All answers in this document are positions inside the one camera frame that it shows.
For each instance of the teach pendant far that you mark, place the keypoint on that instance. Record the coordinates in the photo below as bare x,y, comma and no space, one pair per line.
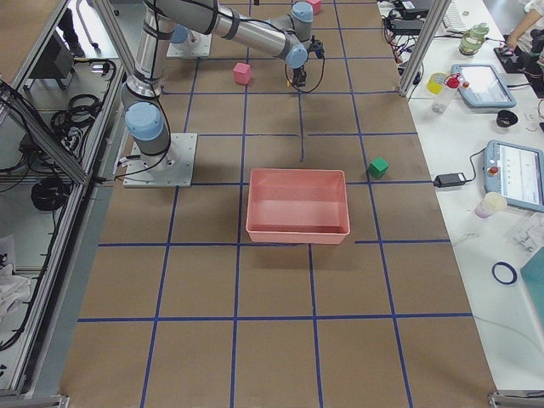
486,90

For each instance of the black power adapter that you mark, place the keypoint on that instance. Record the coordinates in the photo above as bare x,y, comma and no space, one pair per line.
446,180

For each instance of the green water bottle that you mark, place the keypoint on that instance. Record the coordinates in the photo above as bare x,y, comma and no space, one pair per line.
473,39

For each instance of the pink cube near left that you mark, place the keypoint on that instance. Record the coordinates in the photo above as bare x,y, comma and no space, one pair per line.
316,6

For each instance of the pink cube centre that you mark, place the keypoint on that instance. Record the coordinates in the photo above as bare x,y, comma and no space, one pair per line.
242,73

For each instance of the green cube near bin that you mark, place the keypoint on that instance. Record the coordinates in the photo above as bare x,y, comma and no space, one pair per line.
378,167

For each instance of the pink cube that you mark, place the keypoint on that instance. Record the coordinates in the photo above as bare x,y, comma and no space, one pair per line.
242,73
316,6

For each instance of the blue tape roll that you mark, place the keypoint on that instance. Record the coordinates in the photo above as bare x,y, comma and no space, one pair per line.
504,273

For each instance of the black bowl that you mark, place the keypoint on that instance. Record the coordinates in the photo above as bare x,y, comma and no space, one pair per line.
506,119

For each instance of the teach pendant near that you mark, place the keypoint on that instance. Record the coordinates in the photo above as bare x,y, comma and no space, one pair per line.
515,172

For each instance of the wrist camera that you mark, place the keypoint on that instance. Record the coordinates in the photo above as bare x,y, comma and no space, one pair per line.
316,47

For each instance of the teach pendant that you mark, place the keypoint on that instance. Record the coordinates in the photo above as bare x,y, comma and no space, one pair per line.
515,172
486,90

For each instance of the aluminium frame post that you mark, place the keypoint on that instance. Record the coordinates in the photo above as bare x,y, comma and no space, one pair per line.
431,25

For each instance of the white cup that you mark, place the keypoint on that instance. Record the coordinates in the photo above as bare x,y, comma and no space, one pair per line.
490,204

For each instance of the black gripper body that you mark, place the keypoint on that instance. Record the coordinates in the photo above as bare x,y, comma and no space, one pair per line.
298,70

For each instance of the pink plastic bin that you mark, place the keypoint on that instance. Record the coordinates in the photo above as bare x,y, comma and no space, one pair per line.
298,206

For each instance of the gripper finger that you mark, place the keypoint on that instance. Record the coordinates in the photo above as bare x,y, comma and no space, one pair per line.
299,79

